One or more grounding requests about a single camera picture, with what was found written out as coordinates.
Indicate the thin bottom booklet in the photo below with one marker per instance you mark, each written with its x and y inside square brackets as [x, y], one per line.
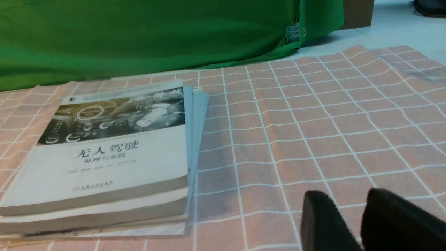
[156, 228]

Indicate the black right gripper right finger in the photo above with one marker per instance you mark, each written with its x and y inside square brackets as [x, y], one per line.
[391, 223]

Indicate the brown cardboard box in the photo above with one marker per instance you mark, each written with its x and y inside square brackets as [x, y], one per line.
[357, 14]

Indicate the green backdrop cloth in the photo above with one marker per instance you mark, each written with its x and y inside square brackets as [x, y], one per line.
[52, 42]

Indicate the white middle book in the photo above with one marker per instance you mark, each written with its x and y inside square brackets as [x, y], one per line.
[104, 216]

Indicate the metal binder clip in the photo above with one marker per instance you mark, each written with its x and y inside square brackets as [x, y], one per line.
[294, 33]

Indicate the white book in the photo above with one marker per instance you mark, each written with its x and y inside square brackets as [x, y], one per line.
[104, 216]
[104, 153]

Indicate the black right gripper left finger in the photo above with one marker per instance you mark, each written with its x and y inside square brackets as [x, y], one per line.
[322, 226]

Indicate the pink checkered tablecloth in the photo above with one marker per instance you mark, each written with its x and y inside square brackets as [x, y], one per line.
[340, 123]

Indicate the dark object on floor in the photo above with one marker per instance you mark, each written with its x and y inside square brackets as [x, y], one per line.
[431, 8]

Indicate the white top book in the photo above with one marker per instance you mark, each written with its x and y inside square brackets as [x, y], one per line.
[104, 153]

